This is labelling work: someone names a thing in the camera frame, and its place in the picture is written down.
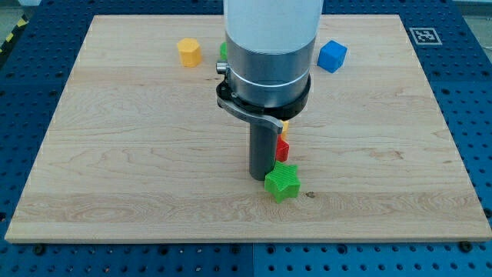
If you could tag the green star block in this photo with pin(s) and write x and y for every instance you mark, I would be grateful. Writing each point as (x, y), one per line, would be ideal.
(282, 182)

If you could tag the black yellow hazard tape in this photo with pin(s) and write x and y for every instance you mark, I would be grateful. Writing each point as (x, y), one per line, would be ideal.
(14, 35)

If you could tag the green block behind arm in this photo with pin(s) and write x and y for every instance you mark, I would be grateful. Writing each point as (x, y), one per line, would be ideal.
(223, 51)

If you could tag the yellow star block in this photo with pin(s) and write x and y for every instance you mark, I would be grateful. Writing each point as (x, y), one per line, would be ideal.
(285, 129)

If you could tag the blue cube block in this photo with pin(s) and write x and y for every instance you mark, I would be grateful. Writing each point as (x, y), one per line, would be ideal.
(331, 56)

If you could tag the red star block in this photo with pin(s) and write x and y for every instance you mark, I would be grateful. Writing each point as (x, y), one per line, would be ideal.
(282, 150)

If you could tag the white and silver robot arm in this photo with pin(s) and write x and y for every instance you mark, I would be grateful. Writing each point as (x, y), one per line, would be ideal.
(267, 70)

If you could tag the orange hexagon block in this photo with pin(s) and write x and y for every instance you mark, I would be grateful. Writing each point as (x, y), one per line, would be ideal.
(189, 51)

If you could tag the white fiducial marker tag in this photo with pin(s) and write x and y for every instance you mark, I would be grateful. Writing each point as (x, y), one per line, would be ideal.
(425, 36)

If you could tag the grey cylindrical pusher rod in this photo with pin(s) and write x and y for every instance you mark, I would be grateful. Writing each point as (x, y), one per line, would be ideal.
(262, 151)

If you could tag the black flange with metal bracket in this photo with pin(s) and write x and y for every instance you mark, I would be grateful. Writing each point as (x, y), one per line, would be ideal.
(262, 101)

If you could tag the wooden board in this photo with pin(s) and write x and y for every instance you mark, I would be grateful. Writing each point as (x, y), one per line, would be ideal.
(139, 152)

